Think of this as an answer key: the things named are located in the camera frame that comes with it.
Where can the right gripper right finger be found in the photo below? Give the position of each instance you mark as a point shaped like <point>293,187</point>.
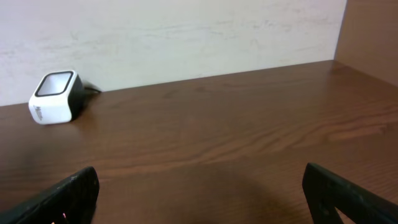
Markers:
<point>327,194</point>

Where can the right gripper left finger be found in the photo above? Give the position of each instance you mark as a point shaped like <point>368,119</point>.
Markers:
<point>72,200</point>

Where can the white barcode scanner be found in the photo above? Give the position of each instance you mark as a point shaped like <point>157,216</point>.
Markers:
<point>58,98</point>

